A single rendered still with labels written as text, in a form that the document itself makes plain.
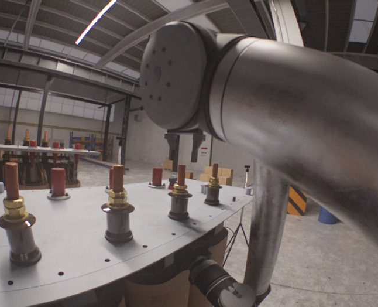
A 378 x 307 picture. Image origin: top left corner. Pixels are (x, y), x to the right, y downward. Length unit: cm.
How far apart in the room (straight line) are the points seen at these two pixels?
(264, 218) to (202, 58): 39
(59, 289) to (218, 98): 38
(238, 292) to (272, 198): 28
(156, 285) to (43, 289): 51
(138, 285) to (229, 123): 72
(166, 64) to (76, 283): 39
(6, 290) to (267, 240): 60
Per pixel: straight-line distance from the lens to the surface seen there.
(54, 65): 893
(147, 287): 78
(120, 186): 46
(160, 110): 21
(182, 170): 63
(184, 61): 18
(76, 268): 41
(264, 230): 49
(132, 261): 43
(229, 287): 55
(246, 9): 423
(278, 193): 43
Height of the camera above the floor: 162
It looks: level
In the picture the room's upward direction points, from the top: 4 degrees clockwise
